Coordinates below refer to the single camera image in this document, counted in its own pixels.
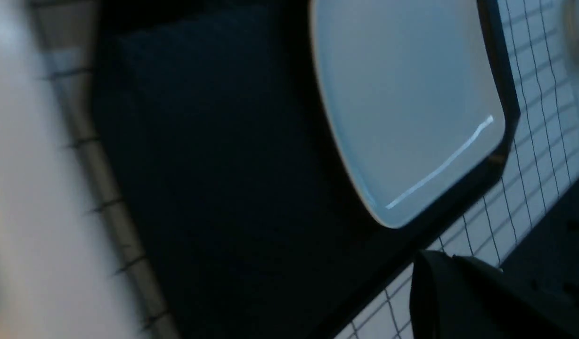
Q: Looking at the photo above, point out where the black plastic serving tray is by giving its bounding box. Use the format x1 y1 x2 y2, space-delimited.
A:
90 0 520 339

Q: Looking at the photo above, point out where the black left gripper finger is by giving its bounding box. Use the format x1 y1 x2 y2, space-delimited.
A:
409 250 579 339

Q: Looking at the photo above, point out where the large white plastic tub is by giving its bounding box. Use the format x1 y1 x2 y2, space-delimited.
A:
0 0 150 339

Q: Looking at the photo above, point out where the large white square plate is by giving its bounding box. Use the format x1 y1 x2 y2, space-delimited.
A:
309 0 506 229

